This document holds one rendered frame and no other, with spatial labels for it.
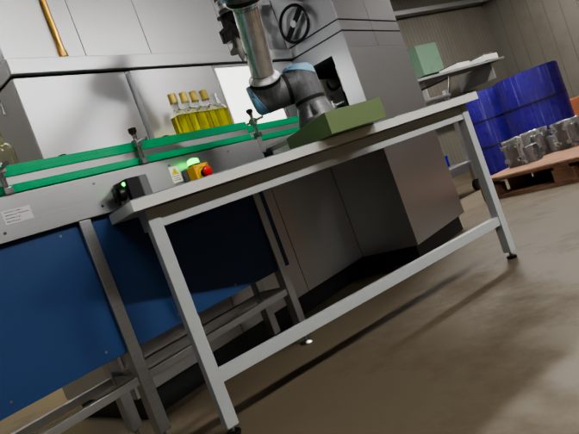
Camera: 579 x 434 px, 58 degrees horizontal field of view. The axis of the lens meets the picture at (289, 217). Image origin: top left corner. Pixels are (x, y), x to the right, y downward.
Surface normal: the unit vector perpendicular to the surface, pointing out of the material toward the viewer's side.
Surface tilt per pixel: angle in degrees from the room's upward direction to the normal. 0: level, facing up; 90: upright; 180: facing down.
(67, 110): 90
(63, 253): 90
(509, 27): 90
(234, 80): 90
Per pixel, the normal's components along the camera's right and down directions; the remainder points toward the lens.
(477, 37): 0.51, -0.15
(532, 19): -0.79, 0.32
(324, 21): -0.61, 0.26
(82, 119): 0.71, -0.23
